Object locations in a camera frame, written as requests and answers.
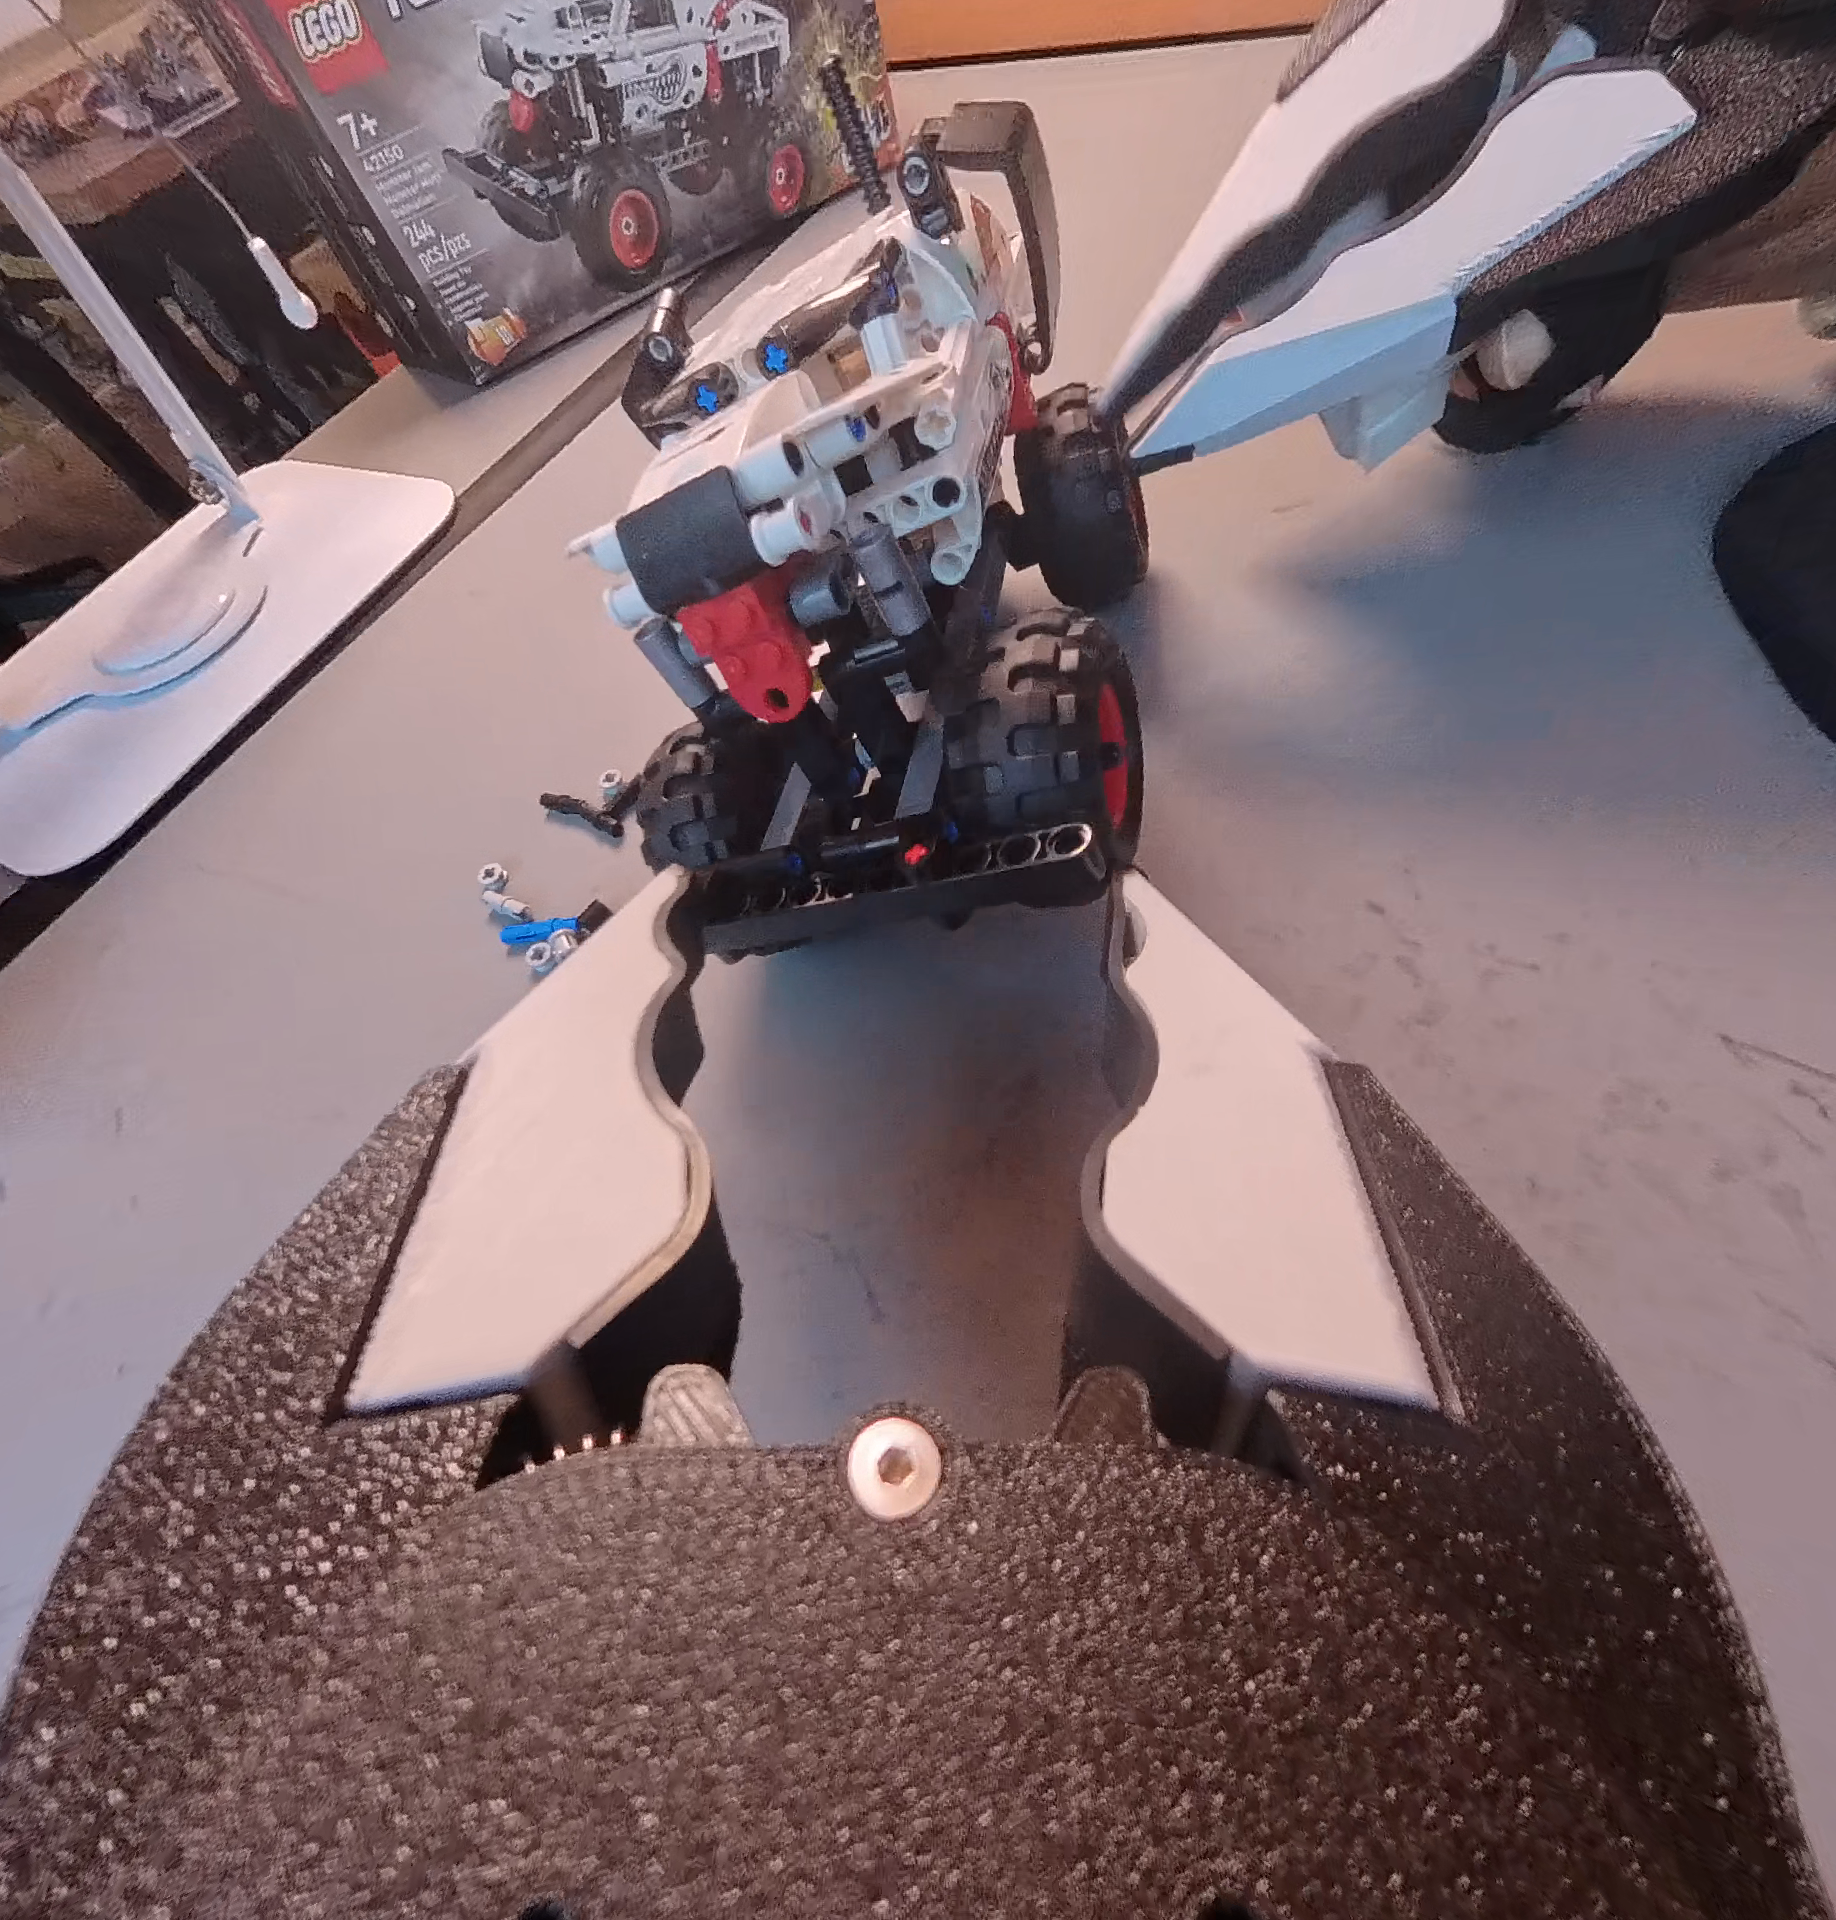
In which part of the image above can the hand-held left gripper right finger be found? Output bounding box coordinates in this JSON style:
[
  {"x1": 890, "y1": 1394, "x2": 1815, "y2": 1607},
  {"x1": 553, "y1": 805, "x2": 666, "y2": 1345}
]
[{"x1": 1072, "y1": 869, "x2": 1451, "y2": 1421}]

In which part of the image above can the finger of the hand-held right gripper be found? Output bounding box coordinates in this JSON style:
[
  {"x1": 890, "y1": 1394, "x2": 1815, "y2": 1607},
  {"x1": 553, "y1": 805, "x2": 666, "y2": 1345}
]
[
  {"x1": 1131, "y1": 63, "x2": 1706, "y2": 466},
  {"x1": 1100, "y1": 0, "x2": 1517, "y2": 414}
]

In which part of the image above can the white lego truck model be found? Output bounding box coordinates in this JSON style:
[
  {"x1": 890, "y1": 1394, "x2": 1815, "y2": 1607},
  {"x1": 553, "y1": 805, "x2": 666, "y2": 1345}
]
[{"x1": 570, "y1": 105, "x2": 1153, "y2": 961}]

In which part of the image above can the black quilted chair armrest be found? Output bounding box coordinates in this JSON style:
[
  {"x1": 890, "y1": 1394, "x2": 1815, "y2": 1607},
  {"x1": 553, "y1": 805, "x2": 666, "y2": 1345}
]
[{"x1": 1714, "y1": 403, "x2": 1836, "y2": 770}]

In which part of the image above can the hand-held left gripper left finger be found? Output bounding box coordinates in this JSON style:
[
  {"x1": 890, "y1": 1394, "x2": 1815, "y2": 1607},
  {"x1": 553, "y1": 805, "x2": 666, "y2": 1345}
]
[{"x1": 342, "y1": 869, "x2": 717, "y2": 1421}]

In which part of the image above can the white plastic stand base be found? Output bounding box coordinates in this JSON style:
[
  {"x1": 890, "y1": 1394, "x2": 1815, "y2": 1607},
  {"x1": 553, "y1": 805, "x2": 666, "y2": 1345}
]
[{"x1": 0, "y1": 125, "x2": 462, "y2": 876}]

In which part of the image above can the lego set box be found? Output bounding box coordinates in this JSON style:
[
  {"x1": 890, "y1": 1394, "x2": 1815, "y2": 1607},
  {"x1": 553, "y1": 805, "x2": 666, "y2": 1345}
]
[{"x1": 199, "y1": 0, "x2": 906, "y2": 385}]

